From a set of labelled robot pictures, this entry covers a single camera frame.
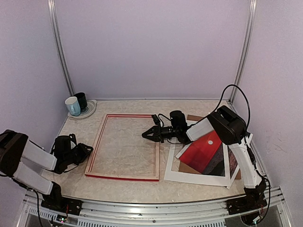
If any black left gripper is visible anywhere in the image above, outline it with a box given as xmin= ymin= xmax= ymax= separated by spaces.
xmin=64 ymin=143 xmax=93 ymax=165

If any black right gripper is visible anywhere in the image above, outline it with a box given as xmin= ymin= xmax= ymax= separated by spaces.
xmin=142 ymin=123 xmax=178 ymax=143

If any red wooden picture frame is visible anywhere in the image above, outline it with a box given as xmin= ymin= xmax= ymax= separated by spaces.
xmin=84 ymin=113 xmax=160 ymax=182

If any white photo mat border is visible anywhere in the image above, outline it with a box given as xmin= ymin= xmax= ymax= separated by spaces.
xmin=163 ymin=120 xmax=232 ymax=187

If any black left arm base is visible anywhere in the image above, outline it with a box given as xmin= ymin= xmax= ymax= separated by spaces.
xmin=41 ymin=197 xmax=83 ymax=216

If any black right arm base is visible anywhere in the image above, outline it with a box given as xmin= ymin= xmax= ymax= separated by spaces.
xmin=226 ymin=183 xmax=267 ymax=215

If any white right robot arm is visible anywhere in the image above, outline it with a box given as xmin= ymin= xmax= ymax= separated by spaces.
xmin=142 ymin=105 xmax=270 ymax=210

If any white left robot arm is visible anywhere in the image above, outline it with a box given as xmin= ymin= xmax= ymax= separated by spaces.
xmin=0 ymin=130 xmax=93 ymax=210

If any red and black photo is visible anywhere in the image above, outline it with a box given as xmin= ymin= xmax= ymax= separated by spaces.
xmin=175 ymin=131 xmax=240 ymax=188

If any light blue mug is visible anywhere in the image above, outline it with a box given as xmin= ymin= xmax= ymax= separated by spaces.
xmin=64 ymin=96 xmax=81 ymax=116

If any brown cardboard backing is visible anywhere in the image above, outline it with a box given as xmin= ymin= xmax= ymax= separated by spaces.
xmin=179 ymin=114 xmax=241 ymax=180

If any white round plate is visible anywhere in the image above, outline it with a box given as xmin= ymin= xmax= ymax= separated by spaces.
xmin=68 ymin=100 xmax=97 ymax=119

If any dark green mug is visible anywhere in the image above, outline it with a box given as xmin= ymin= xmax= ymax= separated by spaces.
xmin=74 ymin=92 xmax=88 ymax=112

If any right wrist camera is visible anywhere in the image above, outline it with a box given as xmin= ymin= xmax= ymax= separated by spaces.
xmin=151 ymin=114 xmax=164 ymax=127

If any aluminium front rail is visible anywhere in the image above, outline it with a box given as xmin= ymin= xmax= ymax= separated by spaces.
xmin=18 ymin=189 xmax=292 ymax=227

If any left aluminium corner post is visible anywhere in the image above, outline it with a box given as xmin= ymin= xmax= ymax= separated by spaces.
xmin=47 ymin=0 xmax=75 ymax=96

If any aluminium corner post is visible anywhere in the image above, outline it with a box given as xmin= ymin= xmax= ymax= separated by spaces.
xmin=47 ymin=0 xmax=75 ymax=96
xmin=228 ymin=0 xmax=258 ymax=104

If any right aluminium corner post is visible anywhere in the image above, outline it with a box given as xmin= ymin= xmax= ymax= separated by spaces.
xmin=228 ymin=0 xmax=258 ymax=104

